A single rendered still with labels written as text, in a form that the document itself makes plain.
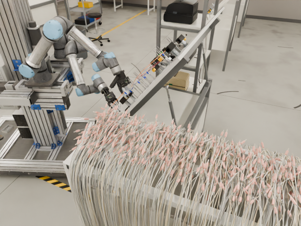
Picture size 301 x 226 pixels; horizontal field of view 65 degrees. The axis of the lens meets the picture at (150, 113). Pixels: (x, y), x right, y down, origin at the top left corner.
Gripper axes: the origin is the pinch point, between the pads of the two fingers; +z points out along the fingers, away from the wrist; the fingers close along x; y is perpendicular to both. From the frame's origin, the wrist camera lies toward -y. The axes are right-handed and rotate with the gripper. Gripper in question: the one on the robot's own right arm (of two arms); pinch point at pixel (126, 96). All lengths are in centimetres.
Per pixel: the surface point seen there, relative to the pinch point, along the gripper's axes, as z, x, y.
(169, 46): -23, -16, 51
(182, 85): 32, 101, 19
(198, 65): 12, 85, 46
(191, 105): 43, 60, 30
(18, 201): 58, -24, -150
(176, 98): 34, 68, 16
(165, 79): -8, -29, 44
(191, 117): 36, 11, 39
